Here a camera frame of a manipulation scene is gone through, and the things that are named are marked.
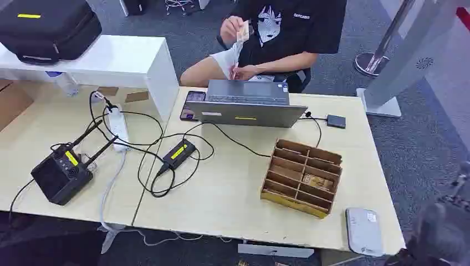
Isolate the grey metal bracket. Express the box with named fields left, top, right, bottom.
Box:
left=238, top=243, right=315, bottom=259

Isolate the white power strip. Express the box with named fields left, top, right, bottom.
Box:
left=106, top=104, right=130, bottom=152

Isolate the white floor stand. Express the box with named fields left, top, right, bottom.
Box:
left=356, top=0, right=470, bottom=119

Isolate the person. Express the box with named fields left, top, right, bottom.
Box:
left=179, top=0, right=348, bottom=94

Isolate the black router with antennas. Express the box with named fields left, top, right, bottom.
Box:
left=30, top=119, right=119, bottom=206

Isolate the small black usb hub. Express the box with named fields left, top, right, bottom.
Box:
left=326, top=114, right=347, bottom=129

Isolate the chrome stanchion post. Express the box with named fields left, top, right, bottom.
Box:
left=354, top=0, right=417, bottom=78

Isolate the white flat device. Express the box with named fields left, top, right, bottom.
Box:
left=345, top=207, right=385, bottom=258

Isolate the brown cardboard box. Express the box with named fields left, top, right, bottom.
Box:
left=0, top=79, right=34, bottom=132

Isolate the person's left hand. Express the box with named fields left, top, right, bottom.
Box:
left=232, top=64, right=260, bottom=81

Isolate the white power strip cable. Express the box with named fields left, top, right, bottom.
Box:
left=98, top=150, right=233, bottom=247

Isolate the black smartphone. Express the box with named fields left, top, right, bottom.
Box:
left=179, top=90, right=207, bottom=121

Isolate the black case with yellow tape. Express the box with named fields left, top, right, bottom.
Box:
left=0, top=0, right=103, bottom=66

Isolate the person's right hand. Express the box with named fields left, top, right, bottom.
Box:
left=219, top=16, right=246, bottom=45

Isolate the black plug with white adapter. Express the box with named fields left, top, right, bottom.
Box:
left=91, top=91, right=119, bottom=112

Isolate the red belt barrier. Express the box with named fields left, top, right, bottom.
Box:
left=456, top=6, right=470, bottom=32

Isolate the black usb hub cable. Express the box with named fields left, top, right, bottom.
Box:
left=298, top=111, right=328, bottom=149

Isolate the white bench shelf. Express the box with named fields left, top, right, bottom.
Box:
left=0, top=34, right=180, bottom=124

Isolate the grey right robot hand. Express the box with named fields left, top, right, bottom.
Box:
left=411, top=161, right=470, bottom=266

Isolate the clear plastic bag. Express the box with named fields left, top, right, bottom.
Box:
left=224, top=39, right=246, bottom=80

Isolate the brown cardboard piece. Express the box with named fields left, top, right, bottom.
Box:
left=125, top=91, right=150, bottom=104
left=96, top=86, right=119, bottom=98

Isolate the brown printed card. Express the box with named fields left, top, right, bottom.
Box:
left=302, top=173, right=334, bottom=192

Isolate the black router cable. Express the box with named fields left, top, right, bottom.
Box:
left=8, top=179, right=35, bottom=223

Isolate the black cabinet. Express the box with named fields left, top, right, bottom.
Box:
left=119, top=0, right=150, bottom=17

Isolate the clear water bottle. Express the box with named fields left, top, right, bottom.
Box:
left=45, top=70, right=80, bottom=97

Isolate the grey laptop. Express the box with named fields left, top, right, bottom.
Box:
left=185, top=79, right=308, bottom=129

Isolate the chrome chair base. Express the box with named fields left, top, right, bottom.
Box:
left=165, top=0, right=195, bottom=16

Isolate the wooden card box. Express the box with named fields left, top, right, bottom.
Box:
left=260, top=138, right=343, bottom=219

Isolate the black power brick yellow label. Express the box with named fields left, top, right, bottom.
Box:
left=162, top=139, right=197, bottom=171

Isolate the black power brick cable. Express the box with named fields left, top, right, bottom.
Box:
left=89, top=91, right=272, bottom=199

